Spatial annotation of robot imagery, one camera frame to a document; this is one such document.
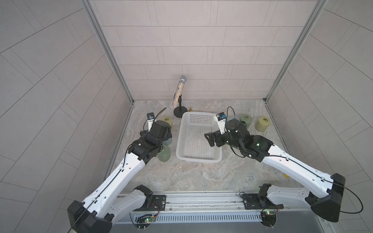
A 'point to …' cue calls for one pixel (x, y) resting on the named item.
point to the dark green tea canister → (246, 118)
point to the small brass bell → (191, 109)
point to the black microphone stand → (178, 111)
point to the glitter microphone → (182, 79)
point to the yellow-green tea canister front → (167, 119)
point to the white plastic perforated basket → (192, 144)
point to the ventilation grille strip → (203, 217)
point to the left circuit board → (144, 221)
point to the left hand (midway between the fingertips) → (161, 127)
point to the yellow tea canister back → (262, 124)
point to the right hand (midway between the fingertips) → (210, 132)
